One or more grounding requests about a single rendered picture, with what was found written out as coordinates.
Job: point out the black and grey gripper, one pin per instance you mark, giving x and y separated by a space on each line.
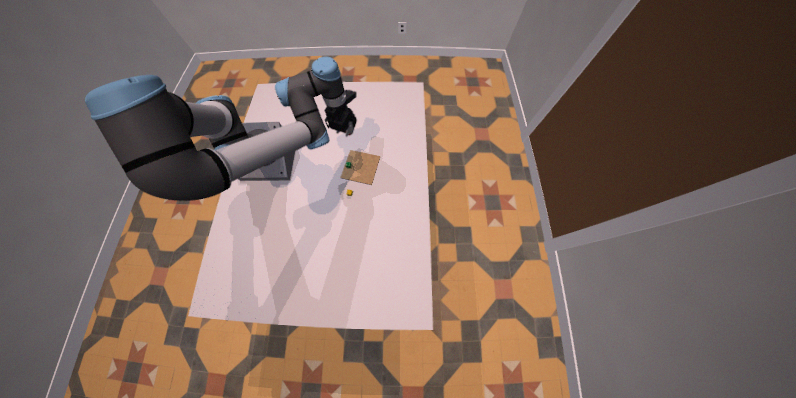
337 123

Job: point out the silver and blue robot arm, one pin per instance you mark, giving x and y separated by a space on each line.
142 124

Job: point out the tan mat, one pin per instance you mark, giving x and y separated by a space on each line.
363 167

